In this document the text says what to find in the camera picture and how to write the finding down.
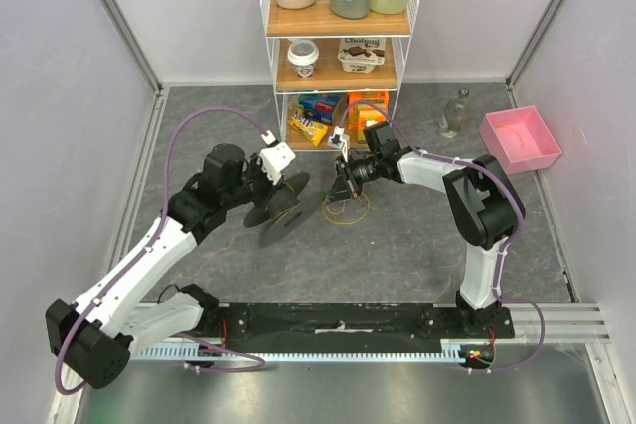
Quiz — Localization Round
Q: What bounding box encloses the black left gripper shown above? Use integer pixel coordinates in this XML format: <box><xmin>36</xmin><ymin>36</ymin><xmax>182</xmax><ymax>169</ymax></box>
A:
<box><xmin>223</xmin><ymin>153</ymin><xmax>286</xmax><ymax>212</ymax></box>

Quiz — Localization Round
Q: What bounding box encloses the yellow cable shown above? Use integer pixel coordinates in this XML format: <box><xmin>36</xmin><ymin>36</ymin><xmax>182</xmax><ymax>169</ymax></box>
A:
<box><xmin>275</xmin><ymin>180</ymin><xmax>371</xmax><ymax>225</ymax></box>

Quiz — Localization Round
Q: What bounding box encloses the black cable spool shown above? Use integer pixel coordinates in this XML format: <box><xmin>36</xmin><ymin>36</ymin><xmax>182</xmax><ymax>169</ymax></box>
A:
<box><xmin>243</xmin><ymin>172</ymin><xmax>326</xmax><ymax>247</ymax></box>

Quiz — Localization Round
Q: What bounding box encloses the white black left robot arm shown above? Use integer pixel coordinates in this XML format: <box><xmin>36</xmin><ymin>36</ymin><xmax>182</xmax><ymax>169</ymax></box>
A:
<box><xmin>45</xmin><ymin>141</ymin><xmax>295</xmax><ymax>395</ymax></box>

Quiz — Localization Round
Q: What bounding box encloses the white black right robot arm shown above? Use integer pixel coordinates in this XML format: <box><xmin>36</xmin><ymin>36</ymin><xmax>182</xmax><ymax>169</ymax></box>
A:
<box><xmin>327</xmin><ymin>122</ymin><xmax>525</xmax><ymax>339</ymax></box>

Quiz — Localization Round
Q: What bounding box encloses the yellow M&M candy bag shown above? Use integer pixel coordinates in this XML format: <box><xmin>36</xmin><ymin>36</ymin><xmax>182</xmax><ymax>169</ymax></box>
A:
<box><xmin>287</xmin><ymin>112</ymin><xmax>329</xmax><ymax>147</ymax></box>

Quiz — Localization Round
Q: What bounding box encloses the orange snack box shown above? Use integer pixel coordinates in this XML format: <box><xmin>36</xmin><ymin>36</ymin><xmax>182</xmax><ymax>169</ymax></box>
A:
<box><xmin>347</xmin><ymin>90</ymin><xmax>390</xmax><ymax>130</ymax></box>

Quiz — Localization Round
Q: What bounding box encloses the yellow green sponge pack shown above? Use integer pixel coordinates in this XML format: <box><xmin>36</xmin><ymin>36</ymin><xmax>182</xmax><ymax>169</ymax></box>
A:
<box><xmin>355</xmin><ymin>105</ymin><xmax>387</xmax><ymax>144</ymax></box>

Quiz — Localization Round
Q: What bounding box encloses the blue snack box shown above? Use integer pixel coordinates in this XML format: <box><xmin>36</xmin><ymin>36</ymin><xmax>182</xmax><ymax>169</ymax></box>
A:
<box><xmin>297</xmin><ymin>93</ymin><xmax>344</xmax><ymax>126</ymax></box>

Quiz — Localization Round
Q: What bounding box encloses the clear glass bottle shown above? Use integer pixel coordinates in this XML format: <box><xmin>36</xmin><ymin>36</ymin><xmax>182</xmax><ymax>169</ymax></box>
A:
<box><xmin>438</xmin><ymin>88</ymin><xmax>470</xmax><ymax>139</ymax></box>

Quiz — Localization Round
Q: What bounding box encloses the Chobani yogurt tub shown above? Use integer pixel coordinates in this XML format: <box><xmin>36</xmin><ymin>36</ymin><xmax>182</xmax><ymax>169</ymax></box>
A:
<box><xmin>338</xmin><ymin>37</ymin><xmax>386</xmax><ymax>74</ymax></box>

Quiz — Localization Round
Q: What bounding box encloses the white yogurt cup with lid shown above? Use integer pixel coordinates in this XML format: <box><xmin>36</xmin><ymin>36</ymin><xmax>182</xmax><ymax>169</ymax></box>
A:
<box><xmin>287</xmin><ymin>39</ymin><xmax>320</xmax><ymax>79</ymax></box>

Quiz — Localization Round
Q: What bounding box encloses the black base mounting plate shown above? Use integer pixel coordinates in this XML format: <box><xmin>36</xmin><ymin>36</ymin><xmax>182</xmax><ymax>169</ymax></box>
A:
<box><xmin>194</xmin><ymin>302</ymin><xmax>515</xmax><ymax>354</ymax></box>

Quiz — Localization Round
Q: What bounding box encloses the pink plastic bin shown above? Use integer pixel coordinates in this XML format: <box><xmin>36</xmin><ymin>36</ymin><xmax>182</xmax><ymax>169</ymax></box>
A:
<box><xmin>478</xmin><ymin>106</ymin><xmax>562</xmax><ymax>175</ymax></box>

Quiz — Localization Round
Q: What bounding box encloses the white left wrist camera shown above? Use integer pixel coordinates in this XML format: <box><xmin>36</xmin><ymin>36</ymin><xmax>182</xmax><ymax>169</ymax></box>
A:
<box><xmin>258</xmin><ymin>130</ymin><xmax>296</xmax><ymax>185</ymax></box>

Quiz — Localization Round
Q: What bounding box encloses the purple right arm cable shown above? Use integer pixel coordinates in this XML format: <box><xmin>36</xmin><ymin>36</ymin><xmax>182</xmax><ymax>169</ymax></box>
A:
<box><xmin>342</xmin><ymin>100</ymin><xmax>547</xmax><ymax>374</ymax></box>

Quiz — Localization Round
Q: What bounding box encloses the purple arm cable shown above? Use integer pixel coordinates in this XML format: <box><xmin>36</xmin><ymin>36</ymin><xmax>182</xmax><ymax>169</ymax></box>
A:
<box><xmin>342</xmin><ymin>100</ymin><xmax>547</xmax><ymax>374</ymax></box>
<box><xmin>54</xmin><ymin>106</ymin><xmax>282</xmax><ymax>395</ymax></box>

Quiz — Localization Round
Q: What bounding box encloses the white wire wooden shelf rack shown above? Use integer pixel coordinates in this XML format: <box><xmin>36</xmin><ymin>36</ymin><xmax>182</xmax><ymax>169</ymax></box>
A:
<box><xmin>259</xmin><ymin>0</ymin><xmax>419</xmax><ymax>153</ymax></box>

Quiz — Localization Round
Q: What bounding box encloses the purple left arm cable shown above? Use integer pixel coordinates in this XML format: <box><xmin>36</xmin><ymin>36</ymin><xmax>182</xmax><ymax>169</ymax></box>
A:
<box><xmin>54</xmin><ymin>106</ymin><xmax>282</xmax><ymax>395</ymax></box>

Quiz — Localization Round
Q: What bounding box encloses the slotted cable duct rail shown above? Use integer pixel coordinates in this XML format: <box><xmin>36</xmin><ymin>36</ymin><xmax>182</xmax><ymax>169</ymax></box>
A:
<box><xmin>132</xmin><ymin>339</ymin><xmax>493</xmax><ymax>364</ymax></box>

